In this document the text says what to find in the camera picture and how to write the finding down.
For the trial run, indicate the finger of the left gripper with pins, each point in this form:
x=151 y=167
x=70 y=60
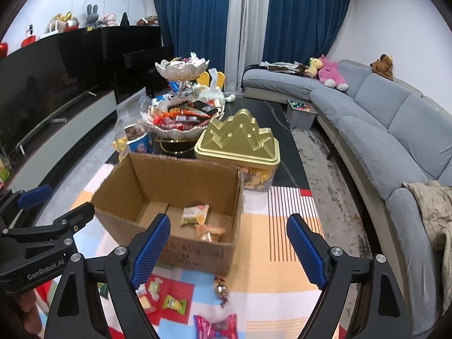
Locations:
x=63 y=228
x=12 y=203

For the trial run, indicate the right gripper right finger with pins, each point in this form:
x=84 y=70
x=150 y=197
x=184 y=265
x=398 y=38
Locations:
x=379 y=311

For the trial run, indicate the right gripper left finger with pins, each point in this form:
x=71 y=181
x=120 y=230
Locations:
x=76 y=310

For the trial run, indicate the white Denmas cheese ball packet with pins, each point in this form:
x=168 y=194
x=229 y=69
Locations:
x=195 y=215

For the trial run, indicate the gold red snack packet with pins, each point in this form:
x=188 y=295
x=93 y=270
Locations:
x=209 y=233

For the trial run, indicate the clear jar brown snacks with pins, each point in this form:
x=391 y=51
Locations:
x=139 y=139

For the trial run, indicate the person left hand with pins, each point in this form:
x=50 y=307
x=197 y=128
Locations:
x=31 y=321

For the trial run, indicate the dark green cracker packet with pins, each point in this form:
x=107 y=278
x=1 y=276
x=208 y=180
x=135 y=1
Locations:
x=103 y=290

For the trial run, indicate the grey white tv cabinet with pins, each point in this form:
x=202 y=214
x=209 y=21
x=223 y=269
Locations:
x=41 y=153

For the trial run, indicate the clear packet yellow cake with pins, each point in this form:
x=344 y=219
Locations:
x=146 y=300

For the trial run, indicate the pale green wrapped candy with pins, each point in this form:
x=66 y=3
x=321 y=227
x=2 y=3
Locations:
x=154 y=288

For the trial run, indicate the grey patterned rug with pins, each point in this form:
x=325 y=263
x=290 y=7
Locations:
x=337 y=200

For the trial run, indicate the green yellow snack packet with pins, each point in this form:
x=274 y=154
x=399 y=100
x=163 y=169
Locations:
x=177 y=305

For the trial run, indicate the yellow bear toy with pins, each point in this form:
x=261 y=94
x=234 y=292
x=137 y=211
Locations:
x=121 y=147

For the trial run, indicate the colourful patchwork tablecloth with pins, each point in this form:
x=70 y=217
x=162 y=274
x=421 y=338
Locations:
x=268 y=289

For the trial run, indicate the black television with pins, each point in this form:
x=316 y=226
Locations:
x=39 y=79

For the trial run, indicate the beige blanket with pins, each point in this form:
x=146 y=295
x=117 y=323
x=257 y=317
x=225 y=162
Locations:
x=434 y=202

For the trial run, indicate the clear plastic bag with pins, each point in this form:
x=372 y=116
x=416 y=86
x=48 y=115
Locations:
x=130 y=123

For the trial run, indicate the brown cardboard box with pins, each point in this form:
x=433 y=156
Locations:
x=142 y=186

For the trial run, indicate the red gold twisted candy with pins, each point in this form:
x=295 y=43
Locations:
x=221 y=290

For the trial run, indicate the pink snack packet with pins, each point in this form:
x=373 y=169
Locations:
x=227 y=328

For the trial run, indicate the red heart balloon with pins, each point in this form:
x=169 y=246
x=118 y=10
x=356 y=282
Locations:
x=3 y=50

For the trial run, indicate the grey corner sofa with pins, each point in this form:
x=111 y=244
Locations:
x=386 y=133

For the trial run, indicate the black piano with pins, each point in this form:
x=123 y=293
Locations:
x=130 y=54

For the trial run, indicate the gold mountain lid tin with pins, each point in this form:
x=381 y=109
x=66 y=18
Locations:
x=239 y=141

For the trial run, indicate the grey rabbit plush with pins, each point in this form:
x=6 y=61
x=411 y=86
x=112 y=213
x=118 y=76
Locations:
x=92 y=15

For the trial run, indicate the grey storage bin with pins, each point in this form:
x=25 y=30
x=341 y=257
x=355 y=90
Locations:
x=300 y=114

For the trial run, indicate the pink plush toy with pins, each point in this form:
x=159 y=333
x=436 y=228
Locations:
x=330 y=76

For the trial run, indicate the brown plush bear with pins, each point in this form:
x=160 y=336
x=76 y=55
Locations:
x=383 y=67

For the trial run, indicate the yellow plush toy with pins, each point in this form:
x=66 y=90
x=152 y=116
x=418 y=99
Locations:
x=313 y=67

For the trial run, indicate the white sheer curtain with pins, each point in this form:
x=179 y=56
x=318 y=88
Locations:
x=246 y=30

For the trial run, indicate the blue curtain right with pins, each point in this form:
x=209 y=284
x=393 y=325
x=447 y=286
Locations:
x=300 y=29

